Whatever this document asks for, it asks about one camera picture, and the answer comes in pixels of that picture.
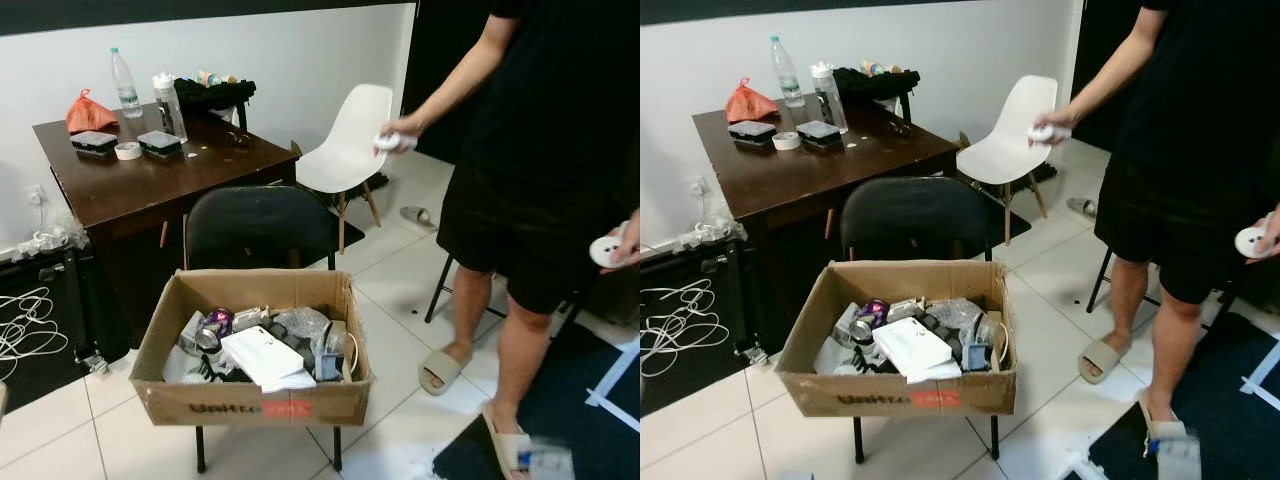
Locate white power strip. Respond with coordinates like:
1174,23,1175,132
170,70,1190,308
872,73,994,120
10,222,86,256
675,215,746,251

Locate person's left hand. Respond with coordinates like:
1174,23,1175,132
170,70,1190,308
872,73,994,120
605,212,641,273
1255,210,1280,263

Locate dark brown wooden desk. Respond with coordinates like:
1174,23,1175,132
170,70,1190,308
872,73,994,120
692,95,961,331
32,103,301,346

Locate white plastic bag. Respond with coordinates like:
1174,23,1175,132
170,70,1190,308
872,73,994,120
160,312,216,386
815,303,871,376

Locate person's torso black clothes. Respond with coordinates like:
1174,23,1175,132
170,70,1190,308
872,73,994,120
1093,0,1280,306
437,0,641,316

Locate dark floor mat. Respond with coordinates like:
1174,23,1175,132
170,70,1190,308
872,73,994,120
1088,312,1280,480
433,320,641,480

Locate clear crumpled plastic bag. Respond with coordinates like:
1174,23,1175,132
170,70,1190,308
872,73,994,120
272,307,333,351
925,298,991,346

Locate person's leg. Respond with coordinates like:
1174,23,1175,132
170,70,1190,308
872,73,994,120
1100,255,1151,361
493,295,556,441
445,262,496,371
1148,290,1206,426

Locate white tape strips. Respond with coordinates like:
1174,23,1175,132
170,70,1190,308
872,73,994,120
1238,340,1280,401
585,340,641,433

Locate person's left leg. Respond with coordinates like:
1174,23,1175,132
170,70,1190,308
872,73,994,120
493,295,556,441
1148,290,1206,426

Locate white flat carton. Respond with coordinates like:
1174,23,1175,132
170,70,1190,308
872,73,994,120
873,317,963,379
220,326,309,386

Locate black pole with caster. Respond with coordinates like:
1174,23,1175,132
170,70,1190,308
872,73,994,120
722,240,771,366
62,245,111,376

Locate clear tumbler white lid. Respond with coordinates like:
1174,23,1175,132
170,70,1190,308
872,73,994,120
812,62,849,135
152,72,189,143

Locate beige worn slipper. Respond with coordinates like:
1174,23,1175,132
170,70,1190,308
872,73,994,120
418,346,473,397
1140,395,1186,466
1077,338,1131,385
482,405,536,480

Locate black lidded food container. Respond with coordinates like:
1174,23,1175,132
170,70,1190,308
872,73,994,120
70,131,119,158
137,130,184,159
729,121,778,149
797,121,843,150

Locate white plastic chair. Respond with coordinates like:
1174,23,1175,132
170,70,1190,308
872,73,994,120
956,75,1059,246
295,83,395,254

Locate black door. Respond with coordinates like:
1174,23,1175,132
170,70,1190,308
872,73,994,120
400,0,501,166
1070,0,1151,151

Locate person's right hand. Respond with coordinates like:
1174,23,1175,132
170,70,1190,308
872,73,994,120
1035,103,1086,146
380,112,429,151

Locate black metal stool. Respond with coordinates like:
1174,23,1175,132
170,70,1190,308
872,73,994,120
1086,247,1116,314
424,255,461,324

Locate brown cardboard box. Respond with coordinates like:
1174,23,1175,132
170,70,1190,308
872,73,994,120
775,260,1019,418
130,268,374,428

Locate white cable tangle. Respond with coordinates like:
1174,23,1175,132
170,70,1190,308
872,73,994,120
640,278,726,379
0,287,69,383

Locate person's right leg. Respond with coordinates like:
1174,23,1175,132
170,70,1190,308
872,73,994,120
1100,255,1151,361
445,262,496,371

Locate clear plastic water bottle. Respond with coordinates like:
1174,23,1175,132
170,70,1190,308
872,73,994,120
770,36,803,109
110,47,143,120

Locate grey blue small object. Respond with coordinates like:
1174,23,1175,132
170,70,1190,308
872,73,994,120
1148,428,1203,480
518,437,577,480

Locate purple drink can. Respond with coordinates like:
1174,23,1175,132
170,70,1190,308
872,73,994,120
196,307,235,351
855,298,893,343

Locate orange plastic bag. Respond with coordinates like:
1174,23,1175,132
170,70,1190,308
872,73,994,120
726,78,779,125
66,89,119,135

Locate black folding chair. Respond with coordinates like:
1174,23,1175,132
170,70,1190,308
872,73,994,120
840,176,1001,464
183,183,346,474

